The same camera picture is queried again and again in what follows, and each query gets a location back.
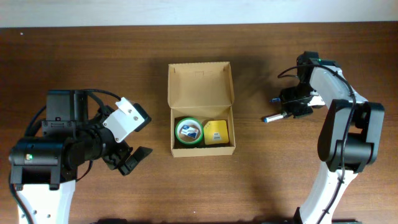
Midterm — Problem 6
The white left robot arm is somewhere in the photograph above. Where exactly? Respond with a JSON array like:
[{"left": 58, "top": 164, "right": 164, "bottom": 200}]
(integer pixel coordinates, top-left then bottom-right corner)
[{"left": 9, "top": 89, "right": 152, "bottom": 223}]

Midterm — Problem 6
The blue ballpoint pen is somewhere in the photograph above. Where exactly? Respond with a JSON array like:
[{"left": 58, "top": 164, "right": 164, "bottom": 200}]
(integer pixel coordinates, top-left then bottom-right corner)
[{"left": 270, "top": 98, "right": 280, "bottom": 103}]

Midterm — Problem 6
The white blue staples box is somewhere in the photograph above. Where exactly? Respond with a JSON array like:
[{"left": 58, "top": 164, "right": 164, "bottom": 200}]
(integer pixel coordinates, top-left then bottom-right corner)
[{"left": 180, "top": 124, "right": 200, "bottom": 139}]

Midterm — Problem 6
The blue white whiteboard marker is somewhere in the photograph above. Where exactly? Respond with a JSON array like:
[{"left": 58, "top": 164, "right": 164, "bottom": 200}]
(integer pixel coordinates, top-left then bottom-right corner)
[{"left": 263, "top": 113, "right": 287, "bottom": 123}]

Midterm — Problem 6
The black right camera cable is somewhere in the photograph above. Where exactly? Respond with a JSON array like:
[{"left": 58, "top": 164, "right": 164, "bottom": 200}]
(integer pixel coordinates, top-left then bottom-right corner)
[{"left": 277, "top": 63, "right": 358, "bottom": 224}]

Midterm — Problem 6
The yellow spiral notepad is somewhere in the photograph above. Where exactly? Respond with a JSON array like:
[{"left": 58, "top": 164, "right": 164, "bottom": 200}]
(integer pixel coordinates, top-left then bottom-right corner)
[{"left": 203, "top": 120, "right": 229, "bottom": 145}]

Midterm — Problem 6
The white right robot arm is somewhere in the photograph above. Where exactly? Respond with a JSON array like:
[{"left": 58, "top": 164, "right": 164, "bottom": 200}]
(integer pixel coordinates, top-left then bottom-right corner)
[{"left": 279, "top": 51, "right": 385, "bottom": 223}]

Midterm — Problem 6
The green tape roll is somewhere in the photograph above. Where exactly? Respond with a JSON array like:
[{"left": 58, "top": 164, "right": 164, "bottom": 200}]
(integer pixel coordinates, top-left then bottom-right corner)
[{"left": 175, "top": 117, "right": 204, "bottom": 146}]

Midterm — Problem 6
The brown cardboard box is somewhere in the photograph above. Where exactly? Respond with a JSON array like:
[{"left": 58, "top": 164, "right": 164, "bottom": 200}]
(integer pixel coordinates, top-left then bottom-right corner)
[{"left": 167, "top": 62, "right": 236, "bottom": 157}]

